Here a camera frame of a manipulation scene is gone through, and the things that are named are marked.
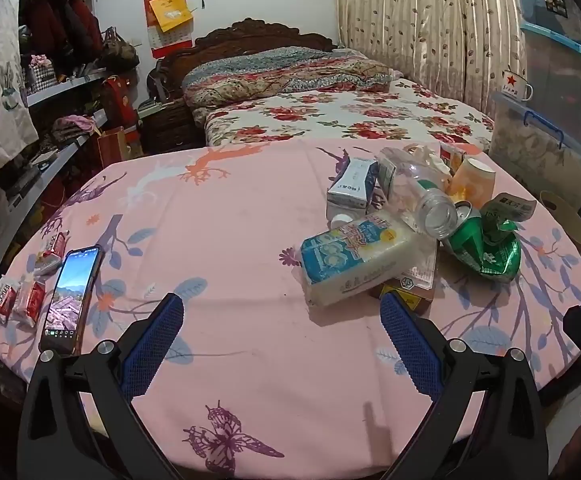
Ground beige leaf print curtain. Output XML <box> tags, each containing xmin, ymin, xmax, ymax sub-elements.
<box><xmin>334</xmin><ymin>0</ymin><xmax>526</xmax><ymax>116</ymax></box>

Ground dark wooden nightstand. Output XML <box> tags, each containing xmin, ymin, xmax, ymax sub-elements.
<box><xmin>138</xmin><ymin>97</ymin><xmax>206</xmax><ymax>153</ymax></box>

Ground pink folded clothing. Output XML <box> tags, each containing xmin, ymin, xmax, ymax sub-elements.
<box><xmin>50</xmin><ymin>114</ymin><xmax>98</xmax><ymax>143</ymax></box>

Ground green snack wrapper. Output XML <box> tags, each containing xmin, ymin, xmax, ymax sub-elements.
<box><xmin>480</xmin><ymin>192</ymin><xmax>538</xmax><ymax>281</ymax></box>

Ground crushed green can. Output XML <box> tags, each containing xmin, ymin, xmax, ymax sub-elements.
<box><xmin>440</xmin><ymin>200</ymin><xmax>496</xmax><ymax>273</ymax></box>

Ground dark red hanging jackets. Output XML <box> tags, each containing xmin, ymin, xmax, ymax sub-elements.
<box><xmin>20</xmin><ymin>0</ymin><xmax>104</xmax><ymax>68</ymax></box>

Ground patterned pillow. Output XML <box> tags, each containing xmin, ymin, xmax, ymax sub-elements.
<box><xmin>181</xmin><ymin>46</ymin><xmax>396</xmax><ymax>108</ymax></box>

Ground black smartphone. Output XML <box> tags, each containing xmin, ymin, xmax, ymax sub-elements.
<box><xmin>39</xmin><ymin>245</ymin><xmax>104</xmax><ymax>358</ymax></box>

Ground red gift bag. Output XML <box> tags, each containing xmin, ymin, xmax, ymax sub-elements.
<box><xmin>101</xmin><ymin>76</ymin><xmax>137</xmax><ymax>131</ymax></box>

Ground clear plastic bottle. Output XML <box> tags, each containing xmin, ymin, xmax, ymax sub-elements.
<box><xmin>375</xmin><ymin>149</ymin><xmax>458</xmax><ymax>240</ymax></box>

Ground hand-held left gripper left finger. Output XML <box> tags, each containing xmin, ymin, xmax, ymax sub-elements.
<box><xmin>18</xmin><ymin>292</ymin><xmax>186</xmax><ymax>480</ymax></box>

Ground pink printed tablecloth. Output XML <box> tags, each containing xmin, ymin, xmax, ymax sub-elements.
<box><xmin>0</xmin><ymin>137</ymin><xmax>581</xmax><ymax>480</ymax></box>

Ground reddish brown paper bag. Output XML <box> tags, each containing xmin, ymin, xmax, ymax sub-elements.
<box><xmin>95</xmin><ymin>127</ymin><xmax>144</xmax><ymax>168</ymax></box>

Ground red white snack packet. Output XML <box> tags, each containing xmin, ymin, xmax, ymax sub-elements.
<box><xmin>0</xmin><ymin>280</ymin><xmax>21</xmax><ymax>318</ymax></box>
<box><xmin>13</xmin><ymin>280</ymin><xmax>46</xmax><ymax>328</ymax></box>
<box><xmin>33</xmin><ymin>231</ymin><xmax>71</xmax><ymax>276</ymax></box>

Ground white enamel mug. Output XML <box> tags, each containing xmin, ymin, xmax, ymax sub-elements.
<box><xmin>501</xmin><ymin>69</ymin><xmax>534</xmax><ymax>102</ymax></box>

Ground brown handbag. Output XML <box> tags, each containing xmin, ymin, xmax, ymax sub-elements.
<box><xmin>98</xmin><ymin>27</ymin><xmax>141</xmax><ymax>73</ymax></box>

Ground white tissue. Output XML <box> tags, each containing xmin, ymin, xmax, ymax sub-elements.
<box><xmin>403</xmin><ymin>143</ymin><xmax>451</xmax><ymax>176</ymax></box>

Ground orange paper cup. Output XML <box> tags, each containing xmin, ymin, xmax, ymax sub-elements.
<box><xmin>445</xmin><ymin>156</ymin><xmax>497</xmax><ymax>211</ymax></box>

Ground brown cardboard box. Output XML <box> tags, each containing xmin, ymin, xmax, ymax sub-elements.
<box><xmin>379</xmin><ymin>240</ymin><xmax>441</xmax><ymax>317</ymax></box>

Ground floral bedsheet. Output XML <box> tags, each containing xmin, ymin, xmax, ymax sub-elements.
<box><xmin>203</xmin><ymin>77</ymin><xmax>496</xmax><ymax>153</ymax></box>

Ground red white carton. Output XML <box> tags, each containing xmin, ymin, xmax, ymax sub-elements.
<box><xmin>437</xmin><ymin>141</ymin><xmax>483</xmax><ymax>176</ymax></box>

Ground small white milk carton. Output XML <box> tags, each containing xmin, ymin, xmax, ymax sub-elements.
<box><xmin>326</xmin><ymin>157</ymin><xmax>380</xmax><ymax>211</ymax></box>

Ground grey metal shelf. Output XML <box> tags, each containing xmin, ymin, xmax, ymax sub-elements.
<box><xmin>0</xmin><ymin>0</ymin><xmax>144</xmax><ymax>311</ymax></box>

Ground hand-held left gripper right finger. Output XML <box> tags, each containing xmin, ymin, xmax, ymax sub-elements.
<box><xmin>379</xmin><ymin>292</ymin><xmax>551</xmax><ymax>480</ymax></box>

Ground red yellow wall calendar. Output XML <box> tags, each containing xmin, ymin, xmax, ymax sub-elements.
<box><xmin>143</xmin><ymin>0</ymin><xmax>194</xmax><ymax>59</ymax></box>

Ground blue white tissue pack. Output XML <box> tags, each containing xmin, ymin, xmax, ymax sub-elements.
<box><xmin>299</xmin><ymin>211</ymin><xmax>438</xmax><ymax>308</ymax></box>

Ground dark wooden headboard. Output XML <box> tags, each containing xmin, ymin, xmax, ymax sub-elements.
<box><xmin>158</xmin><ymin>17</ymin><xmax>338</xmax><ymax>91</ymax></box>

